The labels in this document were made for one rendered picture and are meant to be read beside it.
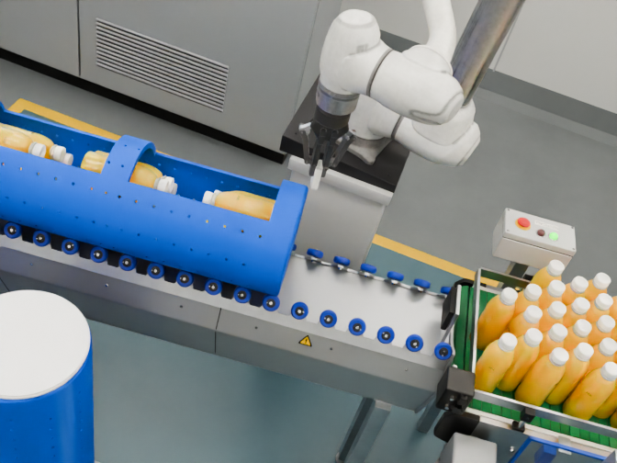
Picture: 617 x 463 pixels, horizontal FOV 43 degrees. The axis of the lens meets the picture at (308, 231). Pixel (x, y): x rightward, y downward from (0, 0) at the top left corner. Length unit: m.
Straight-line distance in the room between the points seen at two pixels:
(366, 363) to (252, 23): 1.79
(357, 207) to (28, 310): 1.02
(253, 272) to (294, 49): 1.68
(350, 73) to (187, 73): 2.17
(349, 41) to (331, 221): 1.00
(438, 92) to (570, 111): 3.27
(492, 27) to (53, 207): 1.13
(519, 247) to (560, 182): 2.13
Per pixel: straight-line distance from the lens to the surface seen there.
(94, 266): 2.04
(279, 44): 3.37
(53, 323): 1.80
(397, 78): 1.49
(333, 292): 2.06
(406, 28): 4.62
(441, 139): 2.15
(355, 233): 2.41
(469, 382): 1.92
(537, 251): 2.21
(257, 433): 2.86
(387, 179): 2.26
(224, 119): 3.70
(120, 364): 2.97
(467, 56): 2.04
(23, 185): 1.91
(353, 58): 1.51
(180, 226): 1.81
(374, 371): 2.04
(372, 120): 2.21
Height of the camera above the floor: 2.49
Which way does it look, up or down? 46 degrees down
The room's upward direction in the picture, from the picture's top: 16 degrees clockwise
